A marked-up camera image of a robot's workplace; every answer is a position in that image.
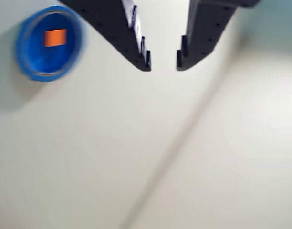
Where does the orange cube block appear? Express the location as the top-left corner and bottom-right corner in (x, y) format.
(44, 29), (68, 47)

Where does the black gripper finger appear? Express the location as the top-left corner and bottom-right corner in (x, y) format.
(176, 0), (261, 72)
(59, 0), (152, 72)

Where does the blue tape roll bin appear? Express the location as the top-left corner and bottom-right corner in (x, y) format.
(14, 5), (87, 82)

